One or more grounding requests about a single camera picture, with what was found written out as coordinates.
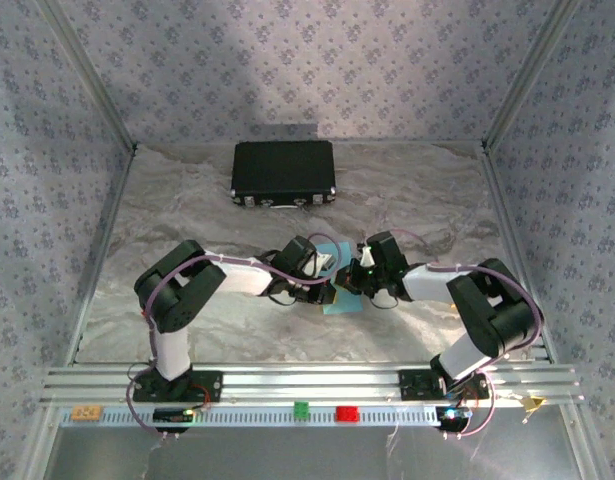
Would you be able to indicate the light blue cloth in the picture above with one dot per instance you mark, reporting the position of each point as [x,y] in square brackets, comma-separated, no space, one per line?
[343,306]

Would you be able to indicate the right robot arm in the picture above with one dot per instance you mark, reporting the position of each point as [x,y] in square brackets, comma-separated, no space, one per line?
[492,310]

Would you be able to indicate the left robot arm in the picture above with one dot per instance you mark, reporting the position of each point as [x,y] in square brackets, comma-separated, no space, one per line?
[177,300]

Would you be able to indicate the red square block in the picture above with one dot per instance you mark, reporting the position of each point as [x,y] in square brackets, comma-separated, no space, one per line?
[347,414]

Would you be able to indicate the black case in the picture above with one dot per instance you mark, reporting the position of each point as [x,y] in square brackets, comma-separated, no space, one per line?
[282,167]

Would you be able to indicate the green block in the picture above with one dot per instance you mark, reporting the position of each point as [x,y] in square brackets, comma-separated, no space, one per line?
[301,409]

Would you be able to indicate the yellow pyramid block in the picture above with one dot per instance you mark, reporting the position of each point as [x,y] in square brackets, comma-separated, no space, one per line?
[533,402]

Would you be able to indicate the orange flat block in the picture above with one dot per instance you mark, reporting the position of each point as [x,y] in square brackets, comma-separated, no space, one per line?
[87,413]

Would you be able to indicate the aluminium mounting rail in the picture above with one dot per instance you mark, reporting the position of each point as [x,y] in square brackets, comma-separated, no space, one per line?
[312,382]

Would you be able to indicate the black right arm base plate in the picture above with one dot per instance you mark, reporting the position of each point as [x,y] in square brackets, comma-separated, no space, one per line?
[412,385]

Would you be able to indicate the aluminium frame side rail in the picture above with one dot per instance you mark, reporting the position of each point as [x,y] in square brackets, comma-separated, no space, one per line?
[502,225]
[102,250]

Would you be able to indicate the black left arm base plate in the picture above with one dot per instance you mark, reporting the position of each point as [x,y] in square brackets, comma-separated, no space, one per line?
[212,387]

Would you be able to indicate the aluminium frame post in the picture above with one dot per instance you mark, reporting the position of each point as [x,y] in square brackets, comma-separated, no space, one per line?
[87,75]
[532,75]

